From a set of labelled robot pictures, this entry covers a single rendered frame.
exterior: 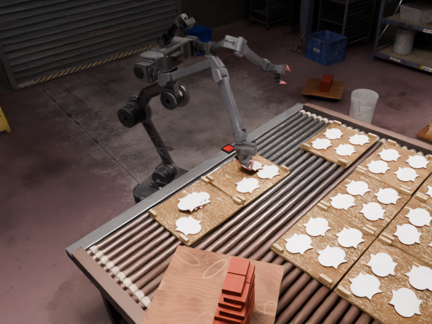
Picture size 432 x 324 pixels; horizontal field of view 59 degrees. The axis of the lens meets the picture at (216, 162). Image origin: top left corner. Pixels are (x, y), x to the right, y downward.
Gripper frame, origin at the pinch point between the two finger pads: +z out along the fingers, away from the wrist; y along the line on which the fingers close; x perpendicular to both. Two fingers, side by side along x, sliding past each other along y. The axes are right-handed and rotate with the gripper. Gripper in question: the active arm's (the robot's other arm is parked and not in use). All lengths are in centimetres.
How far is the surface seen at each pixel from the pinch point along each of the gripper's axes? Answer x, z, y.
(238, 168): 2.2, 4.4, 6.6
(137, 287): 92, -25, -24
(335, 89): -235, 174, 114
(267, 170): -8.1, 6.5, -8.5
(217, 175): 15.5, -0.1, 10.5
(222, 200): 28.5, -4.9, -9.1
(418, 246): -16, 8, -100
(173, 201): 48, -11, 10
